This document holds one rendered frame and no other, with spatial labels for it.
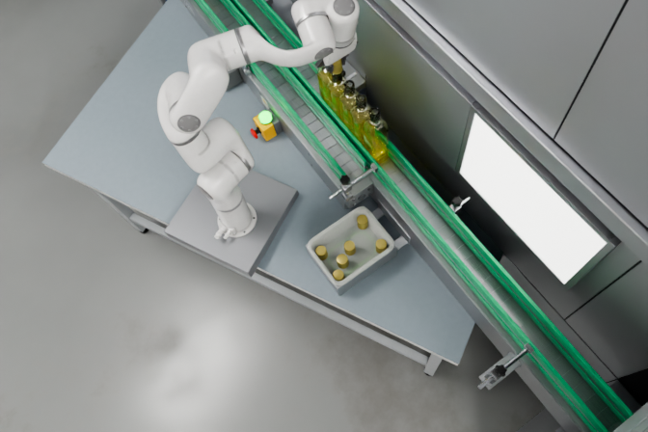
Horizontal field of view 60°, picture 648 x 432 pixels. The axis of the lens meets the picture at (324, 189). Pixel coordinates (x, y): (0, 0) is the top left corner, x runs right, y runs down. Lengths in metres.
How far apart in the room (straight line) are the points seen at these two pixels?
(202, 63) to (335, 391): 1.59
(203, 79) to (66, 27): 2.57
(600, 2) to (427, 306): 1.05
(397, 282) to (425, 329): 0.16
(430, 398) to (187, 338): 1.06
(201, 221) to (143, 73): 0.71
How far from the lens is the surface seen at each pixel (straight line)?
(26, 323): 2.98
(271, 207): 1.84
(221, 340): 2.58
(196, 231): 1.86
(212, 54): 1.31
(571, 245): 1.41
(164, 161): 2.07
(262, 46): 1.31
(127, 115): 2.23
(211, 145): 1.50
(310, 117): 1.87
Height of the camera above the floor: 2.44
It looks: 64 degrees down
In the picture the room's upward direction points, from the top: 13 degrees counter-clockwise
